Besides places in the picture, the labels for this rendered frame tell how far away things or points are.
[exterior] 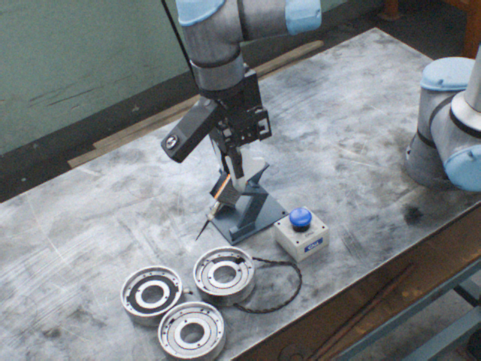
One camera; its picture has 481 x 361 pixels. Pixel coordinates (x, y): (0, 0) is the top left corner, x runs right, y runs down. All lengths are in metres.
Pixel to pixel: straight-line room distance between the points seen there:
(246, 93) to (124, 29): 1.74
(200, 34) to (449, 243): 0.85
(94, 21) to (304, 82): 1.25
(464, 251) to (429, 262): 0.09
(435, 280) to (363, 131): 0.36
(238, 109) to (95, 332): 0.45
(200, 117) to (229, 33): 0.15
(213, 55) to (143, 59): 1.88
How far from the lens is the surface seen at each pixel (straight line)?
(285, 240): 1.15
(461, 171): 1.08
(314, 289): 1.12
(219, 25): 0.89
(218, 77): 0.93
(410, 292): 1.44
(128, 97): 2.84
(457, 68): 1.21
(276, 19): 0.89
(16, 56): 2.58
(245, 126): 0.99
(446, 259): 1.50
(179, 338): 1.05
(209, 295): 1.09
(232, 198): 1.09
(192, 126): 0.98
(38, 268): 1.27
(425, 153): 1.26
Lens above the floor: 1.69
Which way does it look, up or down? 43 degrees down
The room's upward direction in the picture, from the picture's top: 9 degrees counter-clockwise
